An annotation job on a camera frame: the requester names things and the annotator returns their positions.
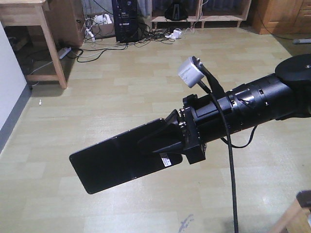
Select black computer tower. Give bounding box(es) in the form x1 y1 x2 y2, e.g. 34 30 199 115
112 0 139 43

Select tangled black floor cables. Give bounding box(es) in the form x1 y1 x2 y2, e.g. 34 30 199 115
76 20 175 63

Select thin black wire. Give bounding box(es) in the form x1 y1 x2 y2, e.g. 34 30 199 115
222 126 257 149

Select white power adapter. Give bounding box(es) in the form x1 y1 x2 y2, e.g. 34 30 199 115
165 29 182 40

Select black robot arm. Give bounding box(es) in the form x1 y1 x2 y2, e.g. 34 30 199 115
138 54 311 164

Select black camera cable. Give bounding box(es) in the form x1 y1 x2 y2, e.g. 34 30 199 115
198 58 240 233

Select wooden low shelf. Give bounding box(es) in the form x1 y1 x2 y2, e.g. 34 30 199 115
150 0 252 29

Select wooden desk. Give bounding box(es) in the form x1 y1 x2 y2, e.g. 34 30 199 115
0 0 85 89

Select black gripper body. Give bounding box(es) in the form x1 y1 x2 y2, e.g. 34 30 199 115
181 94 232 164

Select wooden cabinet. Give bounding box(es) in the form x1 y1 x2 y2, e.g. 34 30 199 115
247 0 311 34

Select cardboard box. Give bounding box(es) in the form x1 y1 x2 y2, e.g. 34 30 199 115
91 14 115 39

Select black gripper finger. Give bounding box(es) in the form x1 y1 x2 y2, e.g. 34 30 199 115
138 110 185 154

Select white power strip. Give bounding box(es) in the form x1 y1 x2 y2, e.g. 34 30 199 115
58 47 71 60

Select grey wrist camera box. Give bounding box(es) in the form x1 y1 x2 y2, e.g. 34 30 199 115
178 56 204 88

